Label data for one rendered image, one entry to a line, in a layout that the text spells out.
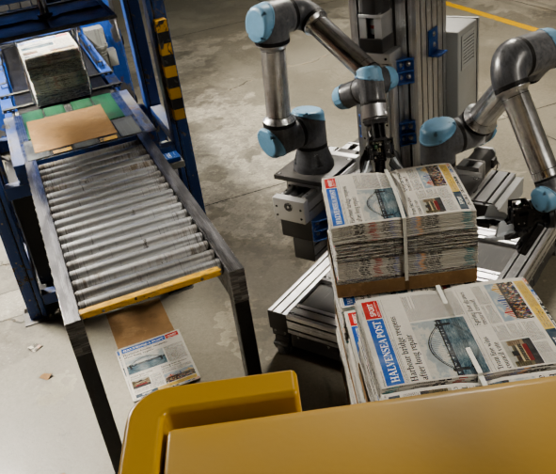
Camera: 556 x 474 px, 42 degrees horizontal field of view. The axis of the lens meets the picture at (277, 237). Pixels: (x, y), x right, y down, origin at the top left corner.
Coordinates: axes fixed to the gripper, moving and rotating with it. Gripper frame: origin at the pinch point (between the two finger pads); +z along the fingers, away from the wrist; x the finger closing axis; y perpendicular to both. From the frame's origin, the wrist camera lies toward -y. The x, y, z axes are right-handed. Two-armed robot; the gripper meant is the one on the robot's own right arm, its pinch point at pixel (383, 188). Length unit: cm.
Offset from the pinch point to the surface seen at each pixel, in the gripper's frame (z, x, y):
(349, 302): 29.8, -16.0, 19.7
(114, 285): 18, -85, -8
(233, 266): 17, -48, -8
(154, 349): 53, -94, -105
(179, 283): 20, -64, 0
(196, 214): -1, -61, -41
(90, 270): 13, -94, -18
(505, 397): 13, -26, 197
